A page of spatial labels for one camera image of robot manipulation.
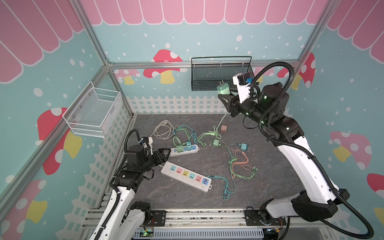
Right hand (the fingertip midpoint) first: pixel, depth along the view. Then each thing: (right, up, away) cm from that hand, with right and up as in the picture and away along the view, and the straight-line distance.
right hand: (224, 92), depth 57 cm
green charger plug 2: (+3, -23, +43) cm, 49 cm away
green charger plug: (-21, -26, +36) cm, 49 cm away
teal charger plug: (-16, -25, +37) cm, 47 cm away
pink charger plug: (+9, -13, +52) cm, 55 cm away
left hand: (-26, -27, +19) cm, 42 cm away
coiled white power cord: (-34, -15, +52) cm, 64 cm away
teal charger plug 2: (+22, -26, +42) cm, 54 cm away
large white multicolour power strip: (-16, -41, +28) cm, 53 cm away
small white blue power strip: (-25, -29, +39) cm, 55 cm away
